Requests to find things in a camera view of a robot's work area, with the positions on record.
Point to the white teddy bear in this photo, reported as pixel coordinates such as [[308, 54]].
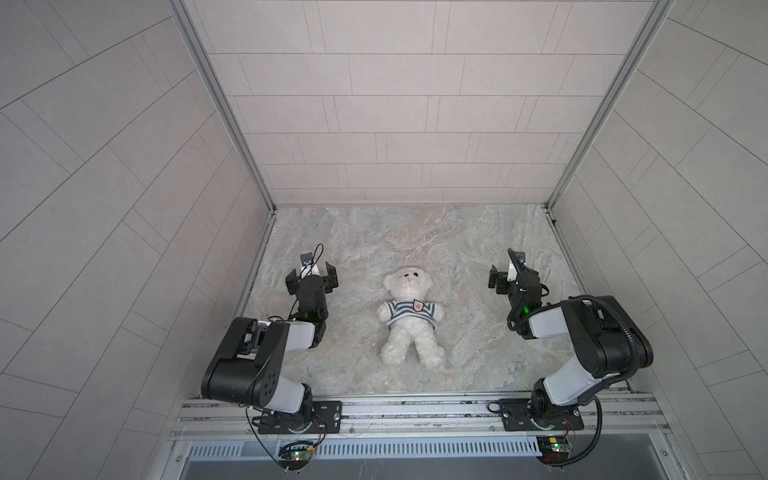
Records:
[[409, 283]]

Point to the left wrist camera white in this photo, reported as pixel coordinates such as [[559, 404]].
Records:
[[307, 264]]

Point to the blue white striped knit sweater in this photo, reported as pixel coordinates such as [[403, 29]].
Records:
[[415, 309]]

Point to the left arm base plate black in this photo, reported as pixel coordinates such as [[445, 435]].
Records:
[[323, 417]]

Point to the controller circuit board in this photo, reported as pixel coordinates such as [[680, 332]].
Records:
[[294, 456], [554, 449]]

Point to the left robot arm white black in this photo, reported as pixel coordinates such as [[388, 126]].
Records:
[[246, 367]]

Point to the aluminium mounting rail frame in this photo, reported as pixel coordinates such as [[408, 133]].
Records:
[[423, 415]]

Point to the ventilation grille strip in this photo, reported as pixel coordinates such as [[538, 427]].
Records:
[[375, 448]]

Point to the right controller circuit board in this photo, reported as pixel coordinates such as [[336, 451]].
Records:
[[554, 449]]

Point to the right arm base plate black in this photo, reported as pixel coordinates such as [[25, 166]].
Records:
[[525, 415]]

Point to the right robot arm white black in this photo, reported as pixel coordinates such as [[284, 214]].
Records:
[[608, 346]]

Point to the left controller circuit board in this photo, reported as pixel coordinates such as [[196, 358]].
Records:
[[294, 456]]

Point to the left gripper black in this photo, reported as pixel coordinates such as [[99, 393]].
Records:
[[310, 283]]

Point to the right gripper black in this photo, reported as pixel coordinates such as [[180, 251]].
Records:
[[498, 280]]

